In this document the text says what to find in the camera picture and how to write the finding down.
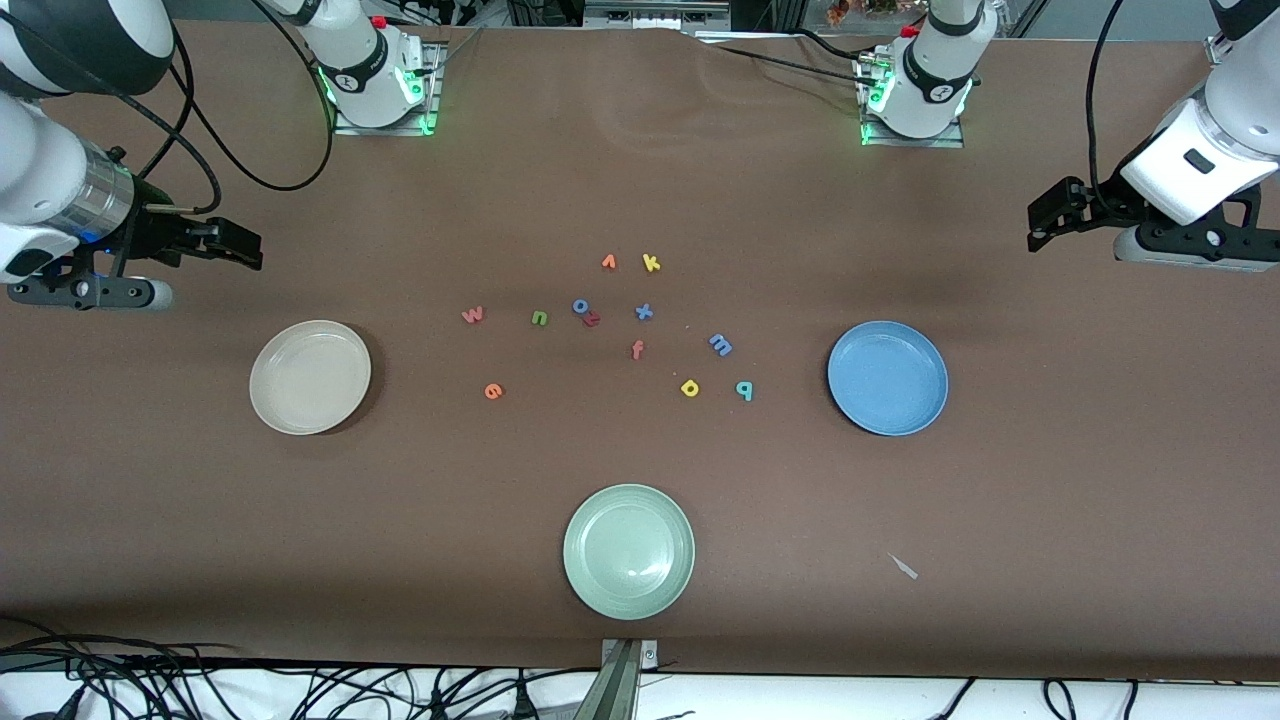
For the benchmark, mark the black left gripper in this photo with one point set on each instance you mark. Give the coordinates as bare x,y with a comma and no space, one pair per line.
1110,205

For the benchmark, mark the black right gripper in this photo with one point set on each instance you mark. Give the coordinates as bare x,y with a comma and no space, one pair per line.
160,232

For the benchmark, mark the red foam letter w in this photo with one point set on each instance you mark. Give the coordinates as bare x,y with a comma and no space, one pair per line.
473,316

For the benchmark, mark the blue foam letter m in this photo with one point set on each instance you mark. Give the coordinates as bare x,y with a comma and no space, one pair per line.
720,345

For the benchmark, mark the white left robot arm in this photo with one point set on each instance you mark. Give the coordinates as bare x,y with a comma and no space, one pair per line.
935,90

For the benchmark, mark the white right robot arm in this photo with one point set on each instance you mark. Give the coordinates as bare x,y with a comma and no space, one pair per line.
365,80

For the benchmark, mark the beige brown plate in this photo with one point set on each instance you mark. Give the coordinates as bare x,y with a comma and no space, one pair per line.
310,378

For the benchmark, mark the blue plate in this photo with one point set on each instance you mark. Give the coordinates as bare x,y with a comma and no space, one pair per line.
888,378

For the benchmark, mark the orange brown background object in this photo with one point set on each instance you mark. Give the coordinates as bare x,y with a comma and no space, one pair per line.
850,10

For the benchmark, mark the white tape scrap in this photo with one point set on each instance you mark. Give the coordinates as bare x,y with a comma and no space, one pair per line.
903,566

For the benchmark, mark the brown table cover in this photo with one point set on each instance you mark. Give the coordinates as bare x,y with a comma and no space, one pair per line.
640,170

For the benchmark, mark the grey metal background device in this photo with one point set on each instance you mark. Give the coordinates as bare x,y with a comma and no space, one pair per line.
655,14

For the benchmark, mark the pale green plate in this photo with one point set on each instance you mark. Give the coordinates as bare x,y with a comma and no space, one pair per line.
629,552

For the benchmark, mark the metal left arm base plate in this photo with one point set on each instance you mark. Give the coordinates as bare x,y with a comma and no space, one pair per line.
915,143

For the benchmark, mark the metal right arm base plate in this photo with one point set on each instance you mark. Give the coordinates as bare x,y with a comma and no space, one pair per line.
380,131

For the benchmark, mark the aluminium frame rail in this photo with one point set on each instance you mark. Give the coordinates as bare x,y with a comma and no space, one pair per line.
1217,48

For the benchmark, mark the grey metal bracket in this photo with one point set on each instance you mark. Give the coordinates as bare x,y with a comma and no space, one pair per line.
622,680

